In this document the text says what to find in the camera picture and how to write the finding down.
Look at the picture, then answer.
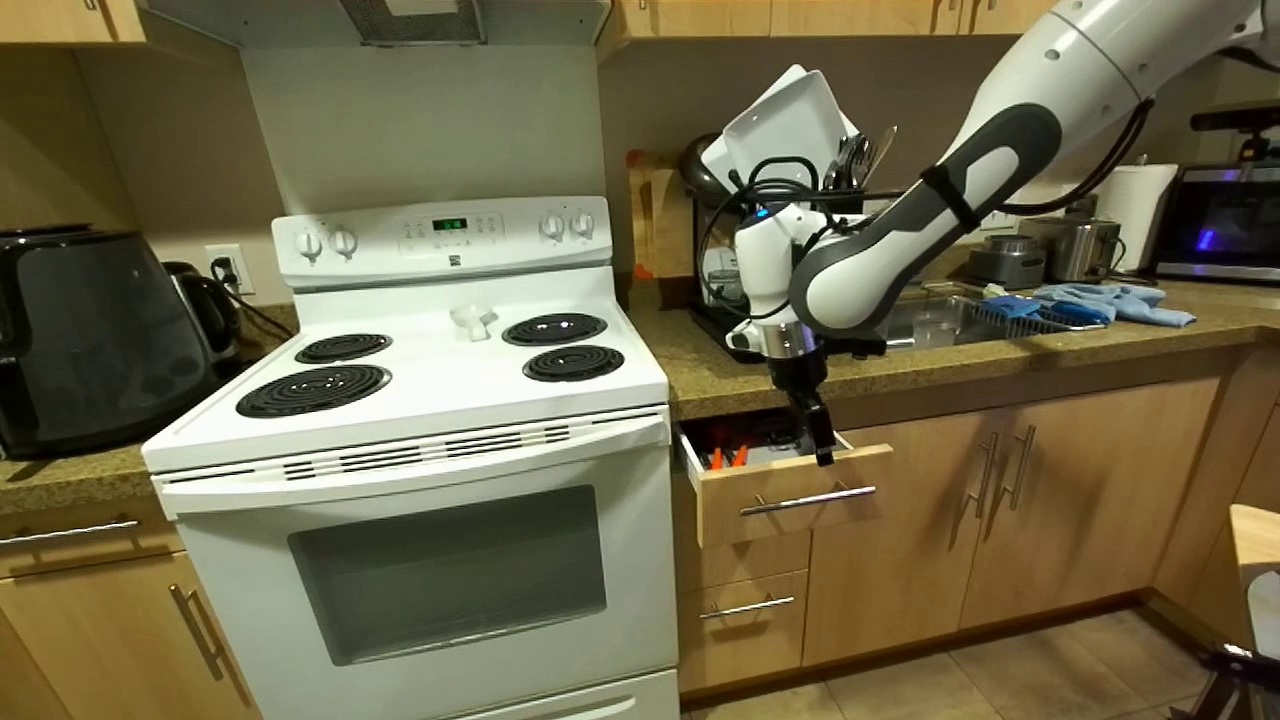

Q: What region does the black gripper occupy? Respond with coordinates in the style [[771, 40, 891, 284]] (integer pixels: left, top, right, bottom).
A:
[[765, 349, 838, 474]]

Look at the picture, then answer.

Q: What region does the wooden drawer with white liner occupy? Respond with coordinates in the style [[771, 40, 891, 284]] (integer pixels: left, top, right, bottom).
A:
[[675, 407, 894, 553]]

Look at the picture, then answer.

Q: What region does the wide wooden drawer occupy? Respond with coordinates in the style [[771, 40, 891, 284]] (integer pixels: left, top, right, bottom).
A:
[[0, 512, 179, 582]]

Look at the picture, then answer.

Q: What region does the wooden cabinet door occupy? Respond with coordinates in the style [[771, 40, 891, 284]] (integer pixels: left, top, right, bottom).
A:
[[801, 406, 1029, 667], [0, 549, 259, 720], [956, 376, 1222, 633]]

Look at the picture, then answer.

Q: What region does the stainless steel sink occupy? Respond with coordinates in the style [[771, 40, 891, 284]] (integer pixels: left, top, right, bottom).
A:
[[874, 284, 1035, 351]]

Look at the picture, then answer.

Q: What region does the clear glass cup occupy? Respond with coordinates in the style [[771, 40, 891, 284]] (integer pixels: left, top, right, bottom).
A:
[[696, 243, 741, 312]]

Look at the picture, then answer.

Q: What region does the small black coil burner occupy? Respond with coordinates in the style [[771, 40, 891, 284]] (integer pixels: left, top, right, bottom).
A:
[[521, 341, 629, 390], [292, 333, 394, 368]]

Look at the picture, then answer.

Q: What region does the small stainless steel pot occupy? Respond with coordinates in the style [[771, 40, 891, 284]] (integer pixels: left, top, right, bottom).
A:
[[985, 237, 1051, 291]]

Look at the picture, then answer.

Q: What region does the wooden cutting board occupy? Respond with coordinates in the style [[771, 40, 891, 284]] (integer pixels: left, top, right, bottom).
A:
[[625, 153, 698, 290]]

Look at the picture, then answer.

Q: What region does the large black coil burner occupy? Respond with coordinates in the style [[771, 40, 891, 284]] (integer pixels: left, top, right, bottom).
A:
[[500, 310, 611, 351], [230, 359, 394, 425]]

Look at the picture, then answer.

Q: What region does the blue cloth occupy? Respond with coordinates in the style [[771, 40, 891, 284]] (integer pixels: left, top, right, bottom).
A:
[[978, 281, 1201, 333]]

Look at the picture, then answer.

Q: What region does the white square plate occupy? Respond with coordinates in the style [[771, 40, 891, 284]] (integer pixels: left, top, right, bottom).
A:
[[715, 69, 862, 197], [696, 60, 815, 178]]

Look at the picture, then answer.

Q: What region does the tall stainless steel pot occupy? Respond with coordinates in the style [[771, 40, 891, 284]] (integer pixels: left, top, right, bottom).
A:
[[1051, 218, 1126, 284]]

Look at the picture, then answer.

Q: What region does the small clear glass shaker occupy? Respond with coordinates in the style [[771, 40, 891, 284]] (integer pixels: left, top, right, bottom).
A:
[[447, 299, 500, 343]]

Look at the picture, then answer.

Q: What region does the white paper towel roll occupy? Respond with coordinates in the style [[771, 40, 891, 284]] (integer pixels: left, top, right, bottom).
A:
[[1093, 162, 1184, 276]]

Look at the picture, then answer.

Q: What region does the narrow wooden cabinet panel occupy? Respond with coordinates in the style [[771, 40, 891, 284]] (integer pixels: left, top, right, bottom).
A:
[[1150, 343, 1280, 644]]

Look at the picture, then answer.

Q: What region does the white electric stove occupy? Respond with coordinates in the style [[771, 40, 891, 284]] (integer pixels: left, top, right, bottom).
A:
[[137, 197, 683, 720]]

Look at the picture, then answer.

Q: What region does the light wooden chair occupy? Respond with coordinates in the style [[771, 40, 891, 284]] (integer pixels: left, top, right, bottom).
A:
[[1171, 501, 1280, 720]]

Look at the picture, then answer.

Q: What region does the black toaster oven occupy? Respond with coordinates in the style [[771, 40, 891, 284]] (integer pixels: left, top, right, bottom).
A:
[[1150, 165, 1280, 290]]

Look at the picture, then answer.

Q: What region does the black electric kettle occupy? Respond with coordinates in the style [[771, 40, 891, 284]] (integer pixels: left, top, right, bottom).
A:
[[159, 262, 246, 372]]

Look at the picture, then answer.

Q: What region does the range hood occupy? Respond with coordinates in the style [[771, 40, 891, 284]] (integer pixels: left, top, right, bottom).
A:
[[137, 0, 617, 55]]

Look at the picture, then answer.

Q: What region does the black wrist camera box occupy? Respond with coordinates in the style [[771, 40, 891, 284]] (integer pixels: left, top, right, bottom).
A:
[[812, 327, 891, 365]]

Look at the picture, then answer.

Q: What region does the black wire dish rack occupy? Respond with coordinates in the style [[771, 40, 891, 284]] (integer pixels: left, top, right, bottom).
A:
[[683, 158, 873, 368]]

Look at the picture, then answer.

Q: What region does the black-handled utensil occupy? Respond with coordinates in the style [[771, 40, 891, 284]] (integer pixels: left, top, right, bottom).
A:
[[826, 131, 873, 193]]

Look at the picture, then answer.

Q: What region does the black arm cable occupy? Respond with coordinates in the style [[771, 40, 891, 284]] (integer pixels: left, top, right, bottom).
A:
[[712, 94, 1160, 229]]

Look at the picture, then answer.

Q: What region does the black pan with orange handle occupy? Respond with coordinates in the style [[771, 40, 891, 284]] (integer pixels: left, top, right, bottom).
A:
[[675, 131, 732, 211]]

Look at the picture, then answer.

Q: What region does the long wooden wall cabinet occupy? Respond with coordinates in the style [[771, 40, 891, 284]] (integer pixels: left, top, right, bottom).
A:
[[594, 0, 1070, 47]]

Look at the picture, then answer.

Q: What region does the black stereo camera bar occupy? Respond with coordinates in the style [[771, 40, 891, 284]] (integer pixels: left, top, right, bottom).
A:
[[1188, 106, 1280, 168]]

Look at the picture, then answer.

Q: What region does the white wall outlet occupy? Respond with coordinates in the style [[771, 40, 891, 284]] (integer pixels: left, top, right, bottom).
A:
[[205, 248, 251, 297]]

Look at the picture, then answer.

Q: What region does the short wooden wall cabinet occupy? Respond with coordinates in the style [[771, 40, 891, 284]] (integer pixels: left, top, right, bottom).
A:
[[0, 0, 150, 51]]

